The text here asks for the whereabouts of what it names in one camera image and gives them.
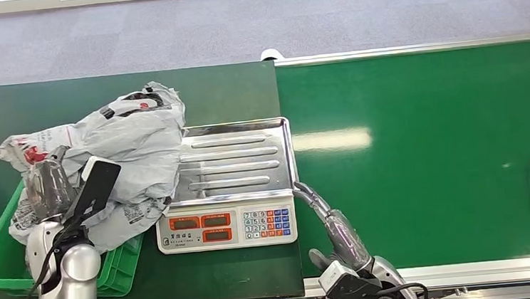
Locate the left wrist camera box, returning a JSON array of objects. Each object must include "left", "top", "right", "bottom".
[{"left": 56, "top": 154, "right": 127, "bottom": 228}]

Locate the white roller end cap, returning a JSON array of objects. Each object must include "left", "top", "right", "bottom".
[{"left": 259, "top": 48, "right": 284, "bottom": 63}]

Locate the grey package with black logo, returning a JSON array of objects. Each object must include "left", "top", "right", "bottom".
[{"left": 0, "top": 79, "right": 197, "bottom": 263}]

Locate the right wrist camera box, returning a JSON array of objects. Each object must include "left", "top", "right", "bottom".
[{"left": 316, "top": 256, "right": 385, "bottom": 299}]

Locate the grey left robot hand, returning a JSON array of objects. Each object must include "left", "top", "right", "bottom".
[{"left": 21, "top": 144, "right": 80, "bottom": 225}]

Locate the electronic weighing scale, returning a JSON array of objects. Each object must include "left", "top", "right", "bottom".
[{"left": 147, "top": 116, "right": 305, "bottom": 256}]

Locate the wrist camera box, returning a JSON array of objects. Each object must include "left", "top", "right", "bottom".
[
  {"left": 56, "top": 154, "right": 127, "bottom": 228},
  {"left": 316, "top": 256, "right": 385, "bottom": 299}
]

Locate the silver conveyor frame rail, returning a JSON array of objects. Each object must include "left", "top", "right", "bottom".
[
  {"left": 272, "top": 31, "right": 530, "bottom": 68},
  {"left": 301, "top": 255, "right": 530, "bottom": 299}
]

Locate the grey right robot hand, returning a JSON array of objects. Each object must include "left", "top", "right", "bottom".
[{"left": 292, "top": 176, "right": 375, "bottom": 278}]

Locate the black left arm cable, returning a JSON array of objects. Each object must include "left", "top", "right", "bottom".
[{"left": 12, "top": 219, "right": 85, "bottom": 299}]

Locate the green conveyor belt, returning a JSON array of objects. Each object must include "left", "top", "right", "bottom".
[{"left": 273, "top": 39, "right": 530, "bottom": 280}]

